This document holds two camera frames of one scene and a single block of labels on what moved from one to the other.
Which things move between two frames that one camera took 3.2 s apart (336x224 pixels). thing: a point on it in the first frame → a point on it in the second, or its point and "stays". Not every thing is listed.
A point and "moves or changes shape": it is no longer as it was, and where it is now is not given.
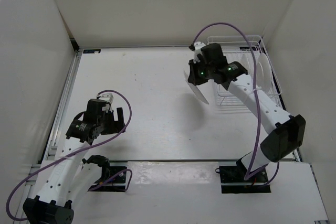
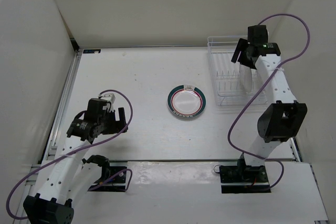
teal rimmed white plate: x=197 y=89 moves or changes shape
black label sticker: x=91 y=51 stays
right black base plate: x=232 y=181 stays
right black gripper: x=192 y=77 → x=240 y=48
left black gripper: x=118 y=125 stays
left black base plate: x=118 y=184 stays
